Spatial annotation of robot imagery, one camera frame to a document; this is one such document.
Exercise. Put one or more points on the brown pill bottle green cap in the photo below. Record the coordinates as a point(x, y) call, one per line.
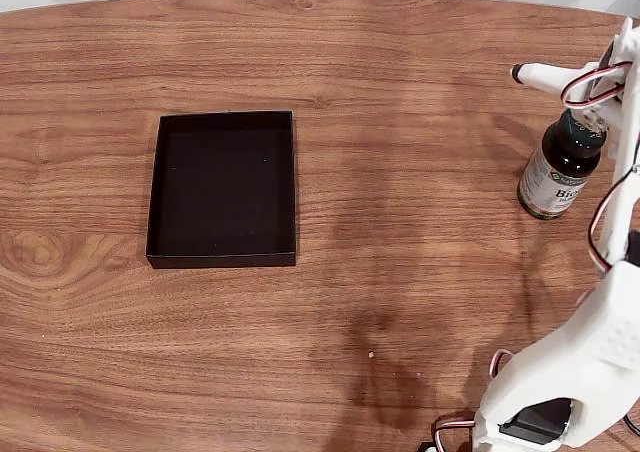
point(562, 154)

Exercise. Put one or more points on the black open cardboard box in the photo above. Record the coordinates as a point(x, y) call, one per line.
point(222, 187)

